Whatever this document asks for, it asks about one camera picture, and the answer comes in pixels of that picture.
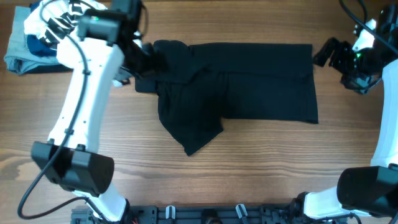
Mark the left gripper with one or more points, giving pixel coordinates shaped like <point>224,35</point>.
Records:
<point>151,66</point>

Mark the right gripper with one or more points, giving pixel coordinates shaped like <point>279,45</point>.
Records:
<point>343,49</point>

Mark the black polo shirt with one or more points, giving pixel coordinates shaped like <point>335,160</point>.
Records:
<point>199,85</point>

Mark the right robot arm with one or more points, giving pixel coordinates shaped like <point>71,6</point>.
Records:
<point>369,191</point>

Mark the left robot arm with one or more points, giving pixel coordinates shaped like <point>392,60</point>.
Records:
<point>105,41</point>

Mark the white shirt with black print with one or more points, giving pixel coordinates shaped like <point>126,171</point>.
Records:
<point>66,15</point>

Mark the dark blue folded garment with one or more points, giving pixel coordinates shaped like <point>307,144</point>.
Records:
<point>42,39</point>

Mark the light blue folded garment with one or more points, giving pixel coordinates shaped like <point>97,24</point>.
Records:
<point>19,59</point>

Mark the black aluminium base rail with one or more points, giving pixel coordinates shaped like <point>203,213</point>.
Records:
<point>238,214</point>

